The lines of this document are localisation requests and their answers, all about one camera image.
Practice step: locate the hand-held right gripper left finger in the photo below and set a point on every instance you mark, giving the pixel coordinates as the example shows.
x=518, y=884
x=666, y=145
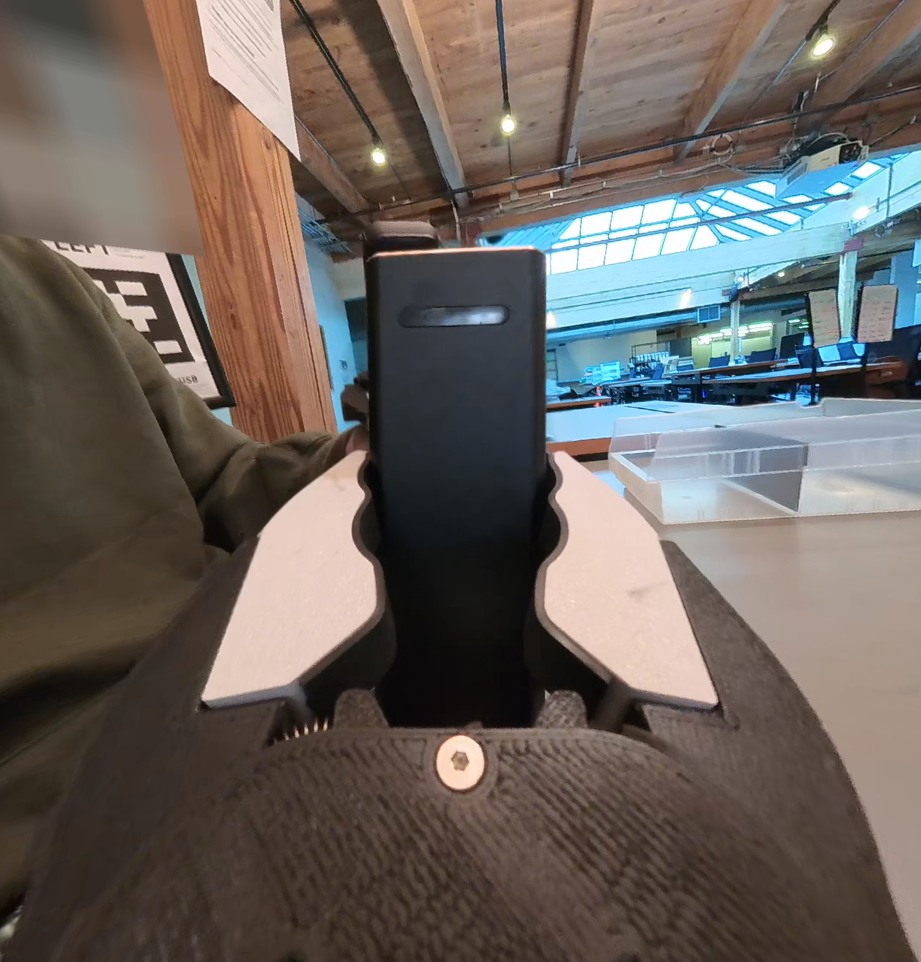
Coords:
x=303, y=594

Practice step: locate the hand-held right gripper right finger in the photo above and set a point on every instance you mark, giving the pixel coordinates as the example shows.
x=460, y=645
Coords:
x=626, y=601

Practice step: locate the black rectangular device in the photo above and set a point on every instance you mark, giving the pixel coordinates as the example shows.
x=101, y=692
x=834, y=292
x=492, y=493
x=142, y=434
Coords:
x=457, y=466

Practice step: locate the person's left forearm olive sleeve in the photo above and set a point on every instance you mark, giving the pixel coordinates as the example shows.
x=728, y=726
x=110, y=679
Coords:
x=92, y=488

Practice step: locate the grey desk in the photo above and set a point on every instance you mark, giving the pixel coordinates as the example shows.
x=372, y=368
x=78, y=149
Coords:
x=844, y=661

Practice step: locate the wooden pillar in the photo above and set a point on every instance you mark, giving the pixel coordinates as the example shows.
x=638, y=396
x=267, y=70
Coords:
x=242, y=285

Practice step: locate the clear plastic tray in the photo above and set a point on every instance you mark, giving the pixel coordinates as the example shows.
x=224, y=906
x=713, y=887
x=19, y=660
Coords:
x=731, y=496

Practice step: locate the row of office desks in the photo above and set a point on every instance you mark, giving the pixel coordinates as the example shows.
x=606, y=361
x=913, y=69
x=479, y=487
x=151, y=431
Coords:
x=738, y=372

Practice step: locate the ceiling light bulb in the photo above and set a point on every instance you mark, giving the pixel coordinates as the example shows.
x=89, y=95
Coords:
x=508, y=122
x=821, y=43
x=378, y=155

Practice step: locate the white paper sheet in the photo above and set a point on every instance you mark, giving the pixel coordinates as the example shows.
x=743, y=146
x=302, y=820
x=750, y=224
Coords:
x=250, y=60

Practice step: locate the black office chair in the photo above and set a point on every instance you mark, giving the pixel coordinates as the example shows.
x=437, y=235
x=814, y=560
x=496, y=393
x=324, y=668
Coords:
x=900, y=357

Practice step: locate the skylight windows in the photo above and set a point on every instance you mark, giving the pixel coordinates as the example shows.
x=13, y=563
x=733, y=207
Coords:
x=641, y=225

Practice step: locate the ceiling projector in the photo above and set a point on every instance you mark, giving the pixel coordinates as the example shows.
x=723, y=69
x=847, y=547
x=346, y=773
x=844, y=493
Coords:
x=825, y=154

